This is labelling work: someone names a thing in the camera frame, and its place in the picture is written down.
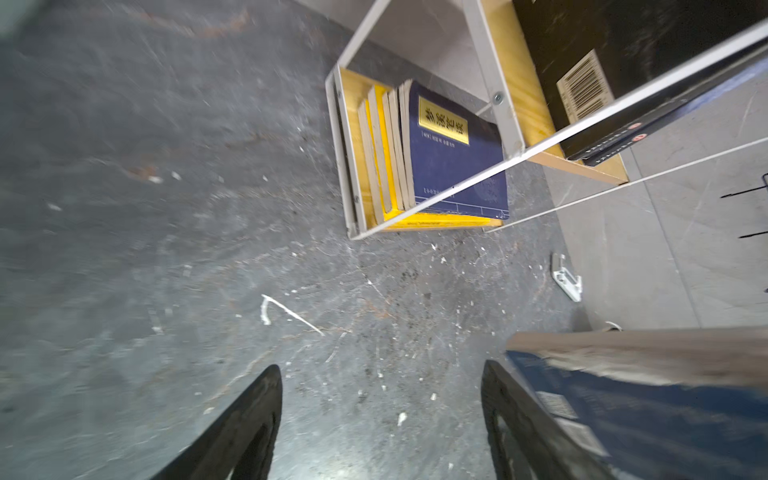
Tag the yellow cartoon book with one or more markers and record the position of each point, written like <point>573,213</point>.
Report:
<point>384,154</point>

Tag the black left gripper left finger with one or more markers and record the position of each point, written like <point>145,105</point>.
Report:
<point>240,443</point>

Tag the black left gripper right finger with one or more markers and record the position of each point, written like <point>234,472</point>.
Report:
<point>525,442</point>

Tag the black wire hook rack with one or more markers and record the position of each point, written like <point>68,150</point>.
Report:
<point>743,253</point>

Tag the blue book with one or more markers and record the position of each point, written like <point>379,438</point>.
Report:
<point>656,404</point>

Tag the white metal phone stand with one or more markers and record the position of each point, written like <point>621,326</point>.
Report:
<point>571,284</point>

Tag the yellow book on lower shelf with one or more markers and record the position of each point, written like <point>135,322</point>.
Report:
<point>370,161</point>

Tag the navy book with yellow label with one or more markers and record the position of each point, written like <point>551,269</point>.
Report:
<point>395,135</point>

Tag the black upright book on shelf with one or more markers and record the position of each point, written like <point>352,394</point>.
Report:
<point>587,54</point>

